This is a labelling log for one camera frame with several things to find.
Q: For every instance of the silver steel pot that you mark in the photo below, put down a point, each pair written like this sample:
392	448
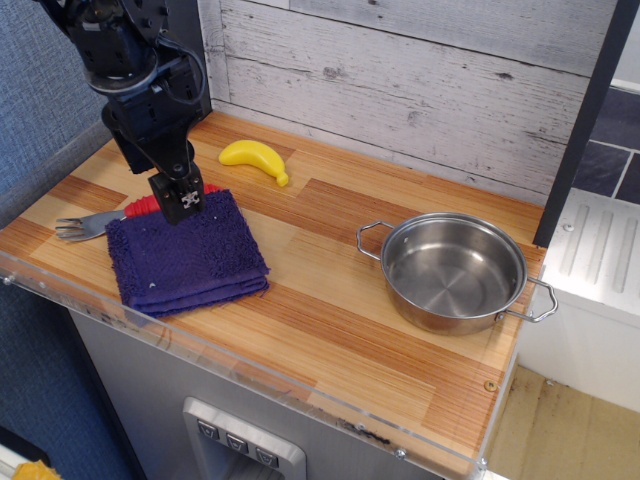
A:
451	273

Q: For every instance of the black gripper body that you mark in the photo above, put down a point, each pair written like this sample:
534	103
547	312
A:
152	126

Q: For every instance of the grey dispenser button panel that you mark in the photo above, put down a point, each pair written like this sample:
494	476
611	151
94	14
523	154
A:
228	447

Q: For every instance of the yellow toy banana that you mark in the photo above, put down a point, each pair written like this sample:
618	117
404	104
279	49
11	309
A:
258	155

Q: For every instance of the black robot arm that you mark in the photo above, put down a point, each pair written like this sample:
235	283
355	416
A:
119	43

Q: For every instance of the purple rag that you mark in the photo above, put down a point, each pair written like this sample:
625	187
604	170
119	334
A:
207	259

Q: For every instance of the clear acrylic edge guard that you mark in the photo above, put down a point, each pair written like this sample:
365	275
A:
149	368

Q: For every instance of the white ribbed sink drainboard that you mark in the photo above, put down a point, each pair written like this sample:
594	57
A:
594	251

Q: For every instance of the yellow object bottom left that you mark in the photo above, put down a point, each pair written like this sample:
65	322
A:
35	471

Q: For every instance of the red handled toy fork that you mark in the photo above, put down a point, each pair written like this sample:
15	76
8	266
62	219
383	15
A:
93	226

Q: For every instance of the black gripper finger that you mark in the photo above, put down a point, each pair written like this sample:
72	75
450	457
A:
167	195
190	193

